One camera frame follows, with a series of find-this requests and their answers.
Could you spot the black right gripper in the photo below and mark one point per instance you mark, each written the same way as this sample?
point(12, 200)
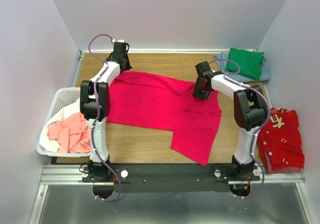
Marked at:
point(198, 81)

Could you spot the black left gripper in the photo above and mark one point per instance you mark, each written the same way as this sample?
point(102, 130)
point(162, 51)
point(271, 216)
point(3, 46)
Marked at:
point(126, 57)

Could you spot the magenta t shirt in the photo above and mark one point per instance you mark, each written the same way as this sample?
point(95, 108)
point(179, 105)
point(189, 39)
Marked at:
point(158, 102)

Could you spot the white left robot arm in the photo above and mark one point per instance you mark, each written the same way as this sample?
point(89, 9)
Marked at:
point(95, 106)

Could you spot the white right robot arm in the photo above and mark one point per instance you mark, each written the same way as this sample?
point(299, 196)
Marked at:
point(251, 112)

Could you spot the green folded t shirt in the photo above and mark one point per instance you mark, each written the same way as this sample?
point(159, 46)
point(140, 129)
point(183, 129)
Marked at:
point(249, 62)

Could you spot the grey blue folded t shirt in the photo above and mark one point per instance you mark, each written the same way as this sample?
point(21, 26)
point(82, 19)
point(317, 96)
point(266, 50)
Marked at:
point(265, 74)

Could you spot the white laundry basket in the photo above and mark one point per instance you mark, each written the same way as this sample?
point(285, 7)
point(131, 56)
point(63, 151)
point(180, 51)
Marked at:
point(62, 98)

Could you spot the peach pink garment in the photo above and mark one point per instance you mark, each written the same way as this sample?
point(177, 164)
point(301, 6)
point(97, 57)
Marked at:
point(72, 135)

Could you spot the red patterned folded t shirt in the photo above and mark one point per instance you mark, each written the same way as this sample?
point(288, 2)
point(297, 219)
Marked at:
point(280, 143)

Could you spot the white cream garment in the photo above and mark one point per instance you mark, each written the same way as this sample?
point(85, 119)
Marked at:
point(45, 144)

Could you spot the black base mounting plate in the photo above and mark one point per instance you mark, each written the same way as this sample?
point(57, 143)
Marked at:
point(161, 178)

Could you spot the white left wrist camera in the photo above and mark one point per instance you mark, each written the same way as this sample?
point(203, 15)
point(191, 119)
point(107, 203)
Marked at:
point(121, 41)

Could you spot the aluminium frame rail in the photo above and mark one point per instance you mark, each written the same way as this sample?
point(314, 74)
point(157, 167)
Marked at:
point(65, 198)

